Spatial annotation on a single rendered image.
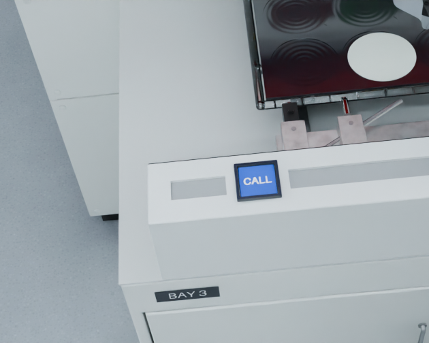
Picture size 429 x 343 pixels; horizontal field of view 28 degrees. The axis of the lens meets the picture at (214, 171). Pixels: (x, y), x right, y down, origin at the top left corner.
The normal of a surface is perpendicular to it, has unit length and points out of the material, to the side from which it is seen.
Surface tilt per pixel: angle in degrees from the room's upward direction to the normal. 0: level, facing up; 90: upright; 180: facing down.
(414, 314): 90
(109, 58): 90
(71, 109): 90
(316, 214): 90
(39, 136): 0
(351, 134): 0
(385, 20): 0
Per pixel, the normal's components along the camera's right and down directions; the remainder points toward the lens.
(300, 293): 0.07, 0.80
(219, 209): -0.07, -0.59
